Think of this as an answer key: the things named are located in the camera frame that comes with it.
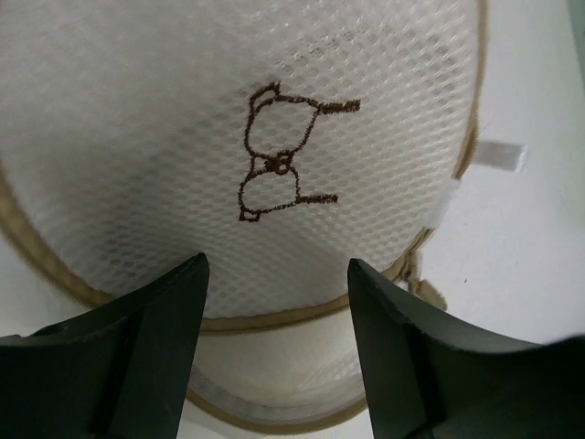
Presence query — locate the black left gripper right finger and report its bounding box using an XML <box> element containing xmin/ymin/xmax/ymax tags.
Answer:
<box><xmin>347</xmin><ymin>259</ymin><xmax>584</xmax><ymax>438</ymax></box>

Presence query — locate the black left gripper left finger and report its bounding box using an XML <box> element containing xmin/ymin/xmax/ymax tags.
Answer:
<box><xmin>1</xmin><ymin>254</ymin><xmax>209</xmax><ymax>438</ymax></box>

